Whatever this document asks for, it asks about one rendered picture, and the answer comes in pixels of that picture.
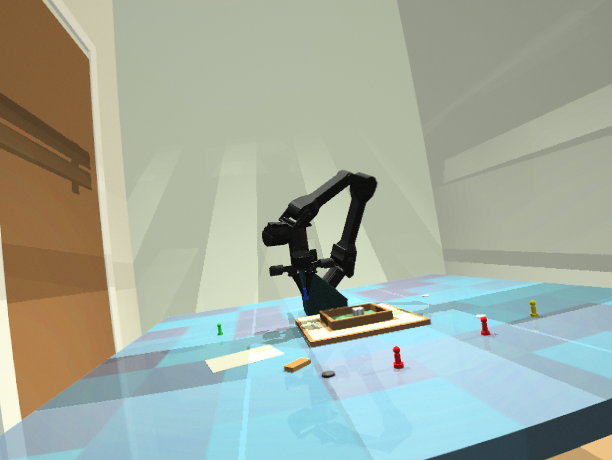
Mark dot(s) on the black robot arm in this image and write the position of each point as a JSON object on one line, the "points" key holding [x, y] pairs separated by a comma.
{"points": [[304, 208]]}

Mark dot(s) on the yellow game pawn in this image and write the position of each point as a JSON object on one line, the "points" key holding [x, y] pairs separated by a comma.
{"points": [[533, 308]]}

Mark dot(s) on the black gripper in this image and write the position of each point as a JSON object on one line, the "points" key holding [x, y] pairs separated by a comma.
{"points": [[292, 272]]}

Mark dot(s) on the red game pawn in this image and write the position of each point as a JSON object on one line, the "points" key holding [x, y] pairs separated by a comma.
{"points": [[397, 364], [485, 330]]}

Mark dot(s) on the orange rectangular block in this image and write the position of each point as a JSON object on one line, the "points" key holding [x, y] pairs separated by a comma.
{"points": [[297, 364]]}

